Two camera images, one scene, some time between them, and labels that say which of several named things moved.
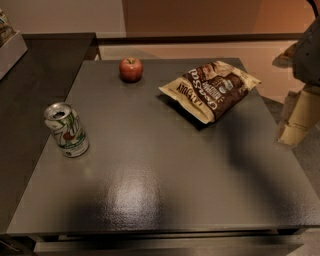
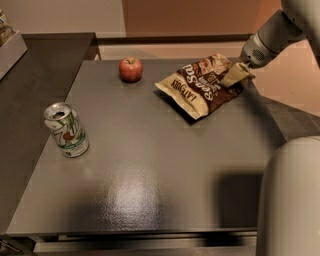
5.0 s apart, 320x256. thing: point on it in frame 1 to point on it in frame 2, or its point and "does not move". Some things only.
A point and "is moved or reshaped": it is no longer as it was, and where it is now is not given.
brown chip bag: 211,89 is moved or reshaped
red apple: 131,70 does not move
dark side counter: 44,76 does not move
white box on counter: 11,52 does not move
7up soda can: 64,123 does not move
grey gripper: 308,55 to 254,54
